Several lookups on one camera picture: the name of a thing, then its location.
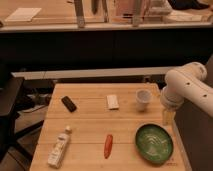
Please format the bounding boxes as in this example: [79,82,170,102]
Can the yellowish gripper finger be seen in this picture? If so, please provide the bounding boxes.
[162,109,175,125]

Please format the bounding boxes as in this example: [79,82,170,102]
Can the black eraser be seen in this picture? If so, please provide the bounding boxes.
[61,96,77,112]

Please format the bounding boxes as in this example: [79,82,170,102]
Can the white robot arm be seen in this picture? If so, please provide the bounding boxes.
[160,62,213,125]

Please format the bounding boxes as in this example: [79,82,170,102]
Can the white sponge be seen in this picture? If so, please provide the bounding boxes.
[107,95,119,110]

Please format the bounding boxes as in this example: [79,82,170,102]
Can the green plate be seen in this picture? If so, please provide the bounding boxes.
[135,124,174,165]

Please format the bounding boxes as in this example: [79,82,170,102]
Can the white paper cup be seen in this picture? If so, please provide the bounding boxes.
[136,89,152,111]

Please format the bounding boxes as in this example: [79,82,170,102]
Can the red carrot-shaped object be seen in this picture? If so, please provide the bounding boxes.
[104,134,113,159]

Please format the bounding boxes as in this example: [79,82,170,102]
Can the white tube bottle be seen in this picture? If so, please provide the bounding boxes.
[47,126,72,168]

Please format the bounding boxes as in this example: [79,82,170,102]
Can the black chair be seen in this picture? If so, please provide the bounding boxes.
[0,77,44,162]

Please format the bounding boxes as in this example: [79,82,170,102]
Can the white paper sheet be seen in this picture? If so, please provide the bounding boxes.
[5,8,41,22]

